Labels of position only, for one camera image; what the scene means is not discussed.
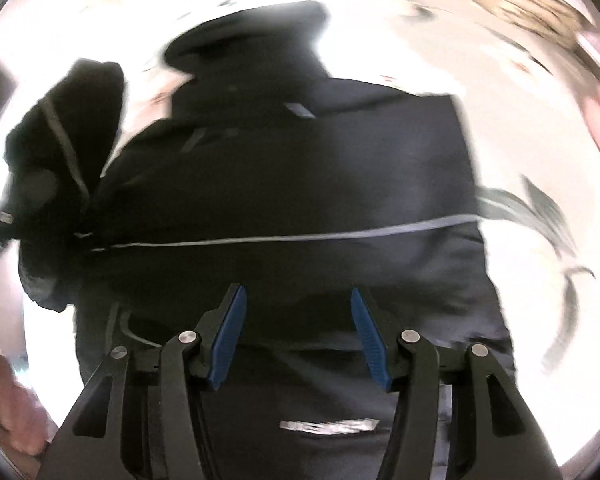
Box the white leaf print bedsheet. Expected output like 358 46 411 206
0 0 600 466

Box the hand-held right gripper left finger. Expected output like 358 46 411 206
37 283 248 480

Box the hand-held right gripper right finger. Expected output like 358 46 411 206
350 287 565 480

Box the black jacket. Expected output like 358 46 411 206
5 1 518 480

